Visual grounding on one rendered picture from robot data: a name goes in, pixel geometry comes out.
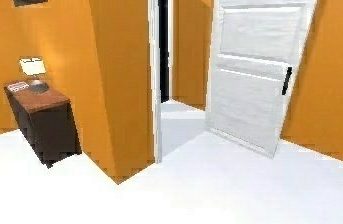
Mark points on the white shade table lamp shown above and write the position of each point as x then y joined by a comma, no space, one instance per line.
34,71

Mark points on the white and red book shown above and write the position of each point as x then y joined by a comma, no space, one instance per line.
18,86

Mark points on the white panelled room door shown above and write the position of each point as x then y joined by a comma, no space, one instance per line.
252,76

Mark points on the dark brown wooden side cabinet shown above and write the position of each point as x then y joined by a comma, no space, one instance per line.
50,128

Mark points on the dark framed wall picture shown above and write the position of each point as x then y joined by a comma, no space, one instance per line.
29,2

